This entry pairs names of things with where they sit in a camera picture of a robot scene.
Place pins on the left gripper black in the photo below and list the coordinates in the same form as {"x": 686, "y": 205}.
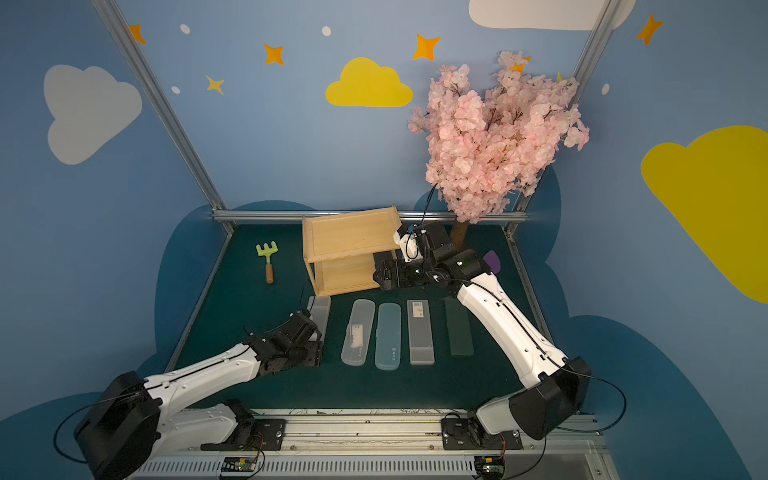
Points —
{"x": 306, "y": 339}

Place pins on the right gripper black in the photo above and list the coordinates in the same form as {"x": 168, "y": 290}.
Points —
{"x": 387, "y": 274}

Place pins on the black pencil case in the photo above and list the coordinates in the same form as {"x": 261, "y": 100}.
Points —
{"x": 384, "y": 260}

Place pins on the frosted pencil case with label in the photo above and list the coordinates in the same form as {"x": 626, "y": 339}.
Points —
{"x": 319, "y": 308}

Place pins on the clear rounded pencil case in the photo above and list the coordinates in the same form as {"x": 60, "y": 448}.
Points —
{"x": 358, "y": 332}

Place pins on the teal pencil case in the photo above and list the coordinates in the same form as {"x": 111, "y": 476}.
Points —
{"x": 388, "y": 337}

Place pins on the tall frosted grey pencil case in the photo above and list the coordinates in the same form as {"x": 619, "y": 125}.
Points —
{"x": 420, "y": 338}

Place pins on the dark green pencil case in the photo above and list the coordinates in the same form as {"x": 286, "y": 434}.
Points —
{"x": 458, "y": 326}

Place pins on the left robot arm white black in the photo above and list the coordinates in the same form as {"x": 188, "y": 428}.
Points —
{"x": 137, "y": 417}

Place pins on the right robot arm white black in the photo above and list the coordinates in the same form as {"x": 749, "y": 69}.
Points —
{"x": 554, "y": 386}

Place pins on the light wooden shelf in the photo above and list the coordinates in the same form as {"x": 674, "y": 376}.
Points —
{"x": 339, "y": 249}

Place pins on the purple toy trowel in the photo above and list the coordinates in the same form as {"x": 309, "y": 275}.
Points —
{"x": 493, "y": 261}

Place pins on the pink cherry blossom tree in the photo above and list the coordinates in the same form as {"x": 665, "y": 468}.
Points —
{"x": 483, "y": 147}

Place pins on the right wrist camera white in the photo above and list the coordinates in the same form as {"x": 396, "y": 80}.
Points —
{"x": 406, "y": 238}

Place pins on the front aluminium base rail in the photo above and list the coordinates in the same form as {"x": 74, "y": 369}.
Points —
{"x": 375, "y": 444}

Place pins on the green toy rake wooden handle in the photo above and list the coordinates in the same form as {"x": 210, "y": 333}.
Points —
{"x": 266, "y": 251}

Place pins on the aluminium frame rail back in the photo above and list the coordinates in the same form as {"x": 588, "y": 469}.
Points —
{"x": 222, "y": 215}

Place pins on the left aluminium frame post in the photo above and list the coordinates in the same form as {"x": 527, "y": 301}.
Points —
{"x": 118, "y": 28}

